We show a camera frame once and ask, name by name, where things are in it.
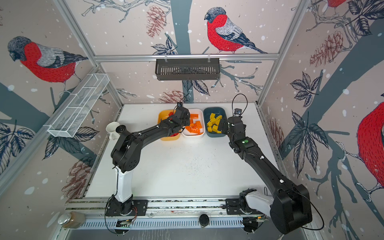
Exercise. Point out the white cup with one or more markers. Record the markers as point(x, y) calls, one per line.
point(111, 130)

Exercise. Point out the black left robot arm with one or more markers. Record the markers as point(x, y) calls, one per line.
point(127, 152)

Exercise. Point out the yellow plastic container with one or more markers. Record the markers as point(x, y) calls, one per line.
point(162, 116)

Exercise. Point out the white wire wall basket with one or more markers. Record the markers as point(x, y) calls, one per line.
point(71, 118)

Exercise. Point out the black wire wall basket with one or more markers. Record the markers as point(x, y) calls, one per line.
point(187, 69)

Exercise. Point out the teal plastic container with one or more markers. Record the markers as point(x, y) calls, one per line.
point(217, 111)

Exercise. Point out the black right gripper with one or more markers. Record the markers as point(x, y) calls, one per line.
point(227, 123)

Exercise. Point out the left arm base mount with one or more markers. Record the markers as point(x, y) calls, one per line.
point(130, 207)

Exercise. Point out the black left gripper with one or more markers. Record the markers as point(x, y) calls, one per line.
point(188, 120)

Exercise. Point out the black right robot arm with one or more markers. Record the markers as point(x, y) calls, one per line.
point(289, 205)

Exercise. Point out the black lidded shaker jar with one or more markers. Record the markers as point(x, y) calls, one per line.
point(122, 130)

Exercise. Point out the black round knob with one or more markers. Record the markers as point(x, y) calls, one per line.
point(204, 220)

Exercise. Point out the glass jar front left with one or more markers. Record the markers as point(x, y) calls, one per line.
point(72, 220)

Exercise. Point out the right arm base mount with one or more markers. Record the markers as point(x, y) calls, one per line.
point(249, 202)

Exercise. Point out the white plastic container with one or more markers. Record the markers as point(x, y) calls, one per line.
point(186, 134)

